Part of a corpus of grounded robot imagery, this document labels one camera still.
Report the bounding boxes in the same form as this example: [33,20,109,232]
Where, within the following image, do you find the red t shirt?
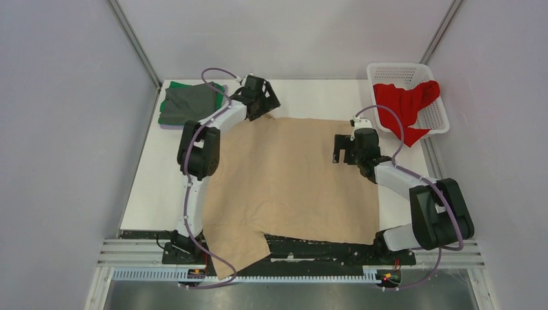
[373,81,441,147]

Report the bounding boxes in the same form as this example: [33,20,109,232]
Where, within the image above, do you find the beige t shirt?
[202,116,379,278]

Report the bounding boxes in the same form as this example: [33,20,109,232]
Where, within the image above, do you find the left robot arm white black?
[165,74,280,264]

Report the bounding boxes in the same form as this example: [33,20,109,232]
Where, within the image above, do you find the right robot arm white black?
[333,128,475,264]

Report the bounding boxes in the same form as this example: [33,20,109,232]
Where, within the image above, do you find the green folded t shirt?
[158,80,227,129]

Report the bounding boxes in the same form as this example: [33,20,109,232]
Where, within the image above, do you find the white plastic laundry basket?
[366,63,450,137]

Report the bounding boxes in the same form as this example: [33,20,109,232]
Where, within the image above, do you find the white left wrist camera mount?
[234,72,255,86]

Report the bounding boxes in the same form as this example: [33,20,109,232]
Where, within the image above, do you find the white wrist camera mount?
[350,116,373,141]
[234,72,255,86]

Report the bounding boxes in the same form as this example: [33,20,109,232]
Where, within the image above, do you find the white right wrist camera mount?
[350,116,373,141]

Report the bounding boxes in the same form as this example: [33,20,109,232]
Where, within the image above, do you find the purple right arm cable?
[353,104,466,293]

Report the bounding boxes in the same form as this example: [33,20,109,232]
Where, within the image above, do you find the right corner aluminium post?
[420,0,465,65]

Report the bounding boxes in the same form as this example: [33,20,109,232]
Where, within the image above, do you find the corner aluminium post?
[420,0,465,65]
[106,0,162,92]

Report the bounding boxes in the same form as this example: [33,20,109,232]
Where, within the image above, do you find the left corner aluminium post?
[106,0,162,92]

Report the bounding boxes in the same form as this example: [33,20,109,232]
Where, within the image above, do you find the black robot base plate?
[121,231,416,278]

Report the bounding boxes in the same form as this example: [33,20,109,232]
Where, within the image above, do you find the aluminium frame rails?
[98,239,485,270]

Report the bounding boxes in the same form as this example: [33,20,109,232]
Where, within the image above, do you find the white slotted cable duct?
[112,267,395,284]

